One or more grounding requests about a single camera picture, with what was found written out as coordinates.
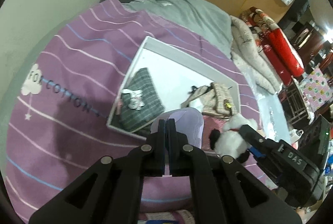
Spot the black electronic device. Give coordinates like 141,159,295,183
299,116,331,158

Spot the purple striped bedsheet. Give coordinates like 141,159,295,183
5,0,266,224

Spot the white plush dog toy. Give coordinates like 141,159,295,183
210,113,258,163

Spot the beige plaid pouch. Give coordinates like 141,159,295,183
181,82,238,119

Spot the grey plaid cloth pouch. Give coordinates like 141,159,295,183
118,68,165,133

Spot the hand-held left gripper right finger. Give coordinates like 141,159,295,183
168,118,302,224

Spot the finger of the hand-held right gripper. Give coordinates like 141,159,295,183
239,125,272,159

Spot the clear plastic sheet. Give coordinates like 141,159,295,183
246,68,289,136

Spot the grey blanket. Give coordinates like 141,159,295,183
122,0,233,60

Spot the pink patterned box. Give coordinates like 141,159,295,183
299,68,333,112

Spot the pink glitter sponge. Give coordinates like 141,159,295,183
200,115,235,153

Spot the metal rack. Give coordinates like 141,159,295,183
278,81,313,126

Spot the white shallow tray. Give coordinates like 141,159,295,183
107,36,240,142

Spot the dark wooden cabinet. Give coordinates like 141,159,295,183
278,0,333,71

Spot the red printed blanket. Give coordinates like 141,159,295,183
239,7,305,86

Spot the cream quilt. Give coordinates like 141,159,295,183
230,16,283,96

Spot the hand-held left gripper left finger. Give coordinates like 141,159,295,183
29,120,166,224

